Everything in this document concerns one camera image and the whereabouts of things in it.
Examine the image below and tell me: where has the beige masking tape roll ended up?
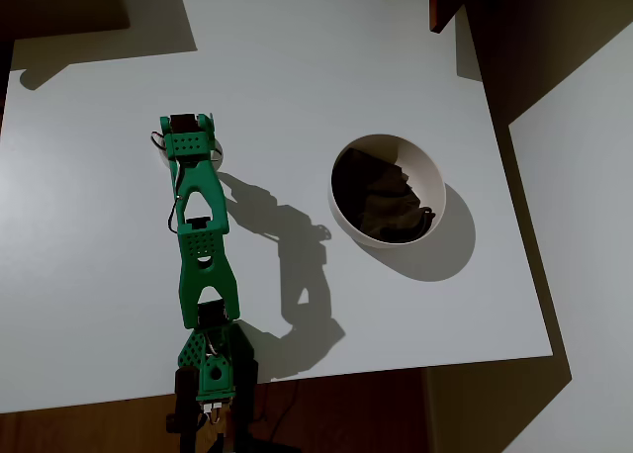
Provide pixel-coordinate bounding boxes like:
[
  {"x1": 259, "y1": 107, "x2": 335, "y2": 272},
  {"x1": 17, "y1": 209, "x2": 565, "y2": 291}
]
[{"x1": 156, "y1": 135, "x2": 226, "y2": 171}]

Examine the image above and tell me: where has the dark olive box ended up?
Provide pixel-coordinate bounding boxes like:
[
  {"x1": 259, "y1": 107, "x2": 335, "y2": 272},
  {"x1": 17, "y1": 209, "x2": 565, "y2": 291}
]
[{"x1": 0, "y1": 0, "x2": 131, "y2": 42}]

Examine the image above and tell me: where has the black cloth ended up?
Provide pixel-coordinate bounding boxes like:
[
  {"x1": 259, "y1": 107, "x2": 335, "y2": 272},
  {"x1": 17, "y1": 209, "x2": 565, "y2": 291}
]
[{"x1": 330, "y1": 147, "x2": 437, "y2": 244}]

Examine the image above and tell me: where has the beige bowl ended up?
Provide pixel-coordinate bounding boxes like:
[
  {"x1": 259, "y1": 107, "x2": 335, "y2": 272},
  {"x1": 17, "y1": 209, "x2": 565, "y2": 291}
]
[{"x1": 327, "y1": 134, "x2": 448, "y2": 252}]

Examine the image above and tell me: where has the reddish brown wooden board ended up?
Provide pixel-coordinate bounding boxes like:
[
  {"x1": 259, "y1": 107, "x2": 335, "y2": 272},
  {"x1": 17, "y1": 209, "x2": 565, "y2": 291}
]
[{"x1": 428, "y1": 0, "x2": 470, "y2": 34}]

